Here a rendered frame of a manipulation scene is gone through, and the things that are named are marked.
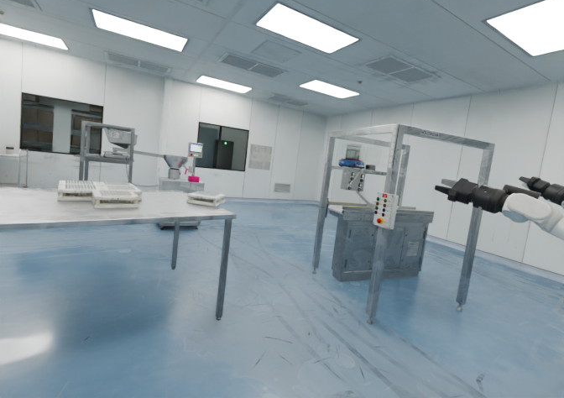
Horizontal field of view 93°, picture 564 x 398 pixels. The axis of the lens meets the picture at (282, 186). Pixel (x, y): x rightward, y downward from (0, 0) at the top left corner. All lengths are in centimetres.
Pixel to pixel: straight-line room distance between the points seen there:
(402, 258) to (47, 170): 676
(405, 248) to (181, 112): 578
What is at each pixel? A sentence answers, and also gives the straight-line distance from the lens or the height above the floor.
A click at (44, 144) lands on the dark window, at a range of 730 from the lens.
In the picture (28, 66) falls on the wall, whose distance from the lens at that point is 746.
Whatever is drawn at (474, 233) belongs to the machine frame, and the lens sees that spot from 315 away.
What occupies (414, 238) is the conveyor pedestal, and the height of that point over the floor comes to 49.
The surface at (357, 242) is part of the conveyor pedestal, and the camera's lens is 314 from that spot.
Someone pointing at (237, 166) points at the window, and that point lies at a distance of 761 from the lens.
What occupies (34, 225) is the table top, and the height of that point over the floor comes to 80.
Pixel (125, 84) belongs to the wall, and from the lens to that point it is 726.
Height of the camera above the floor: 123
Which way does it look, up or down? 5 degrees down
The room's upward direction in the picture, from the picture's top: 7 degrees clockwise
